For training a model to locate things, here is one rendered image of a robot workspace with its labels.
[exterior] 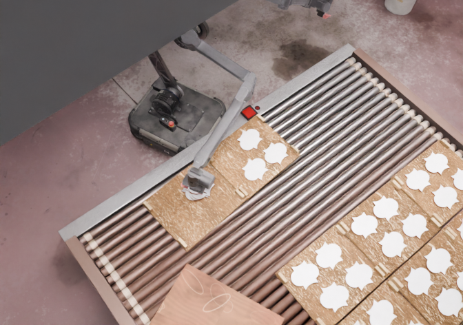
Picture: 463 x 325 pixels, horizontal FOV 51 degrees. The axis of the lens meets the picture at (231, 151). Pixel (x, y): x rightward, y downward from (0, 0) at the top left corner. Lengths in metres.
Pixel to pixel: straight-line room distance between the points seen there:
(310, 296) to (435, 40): 3.08
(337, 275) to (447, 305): 0.52
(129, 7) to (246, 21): 4.32
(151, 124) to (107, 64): 3.30
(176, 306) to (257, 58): 2.60
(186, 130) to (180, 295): 1.58
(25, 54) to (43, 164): 3.62
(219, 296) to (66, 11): 2.06
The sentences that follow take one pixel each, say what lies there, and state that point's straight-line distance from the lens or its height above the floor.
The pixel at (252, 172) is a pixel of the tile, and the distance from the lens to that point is 2.61.
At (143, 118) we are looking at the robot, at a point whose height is 0.24.
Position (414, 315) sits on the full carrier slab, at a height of 0.94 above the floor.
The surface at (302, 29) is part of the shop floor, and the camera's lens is 4.60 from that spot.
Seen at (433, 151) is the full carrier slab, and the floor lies 0.94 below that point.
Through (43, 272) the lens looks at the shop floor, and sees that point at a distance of 3.56.
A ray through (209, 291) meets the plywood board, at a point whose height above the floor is 1.04.
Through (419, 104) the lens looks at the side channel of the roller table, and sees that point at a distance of 3.09.
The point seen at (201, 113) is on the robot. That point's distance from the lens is 3.62.
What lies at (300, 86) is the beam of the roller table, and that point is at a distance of 3.00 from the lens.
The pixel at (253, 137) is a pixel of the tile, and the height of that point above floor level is 0.94.
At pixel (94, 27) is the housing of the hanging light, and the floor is 3.05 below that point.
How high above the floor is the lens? 3.25
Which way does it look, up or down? 60 degrees down
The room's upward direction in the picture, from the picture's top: 5 degrees clockwise
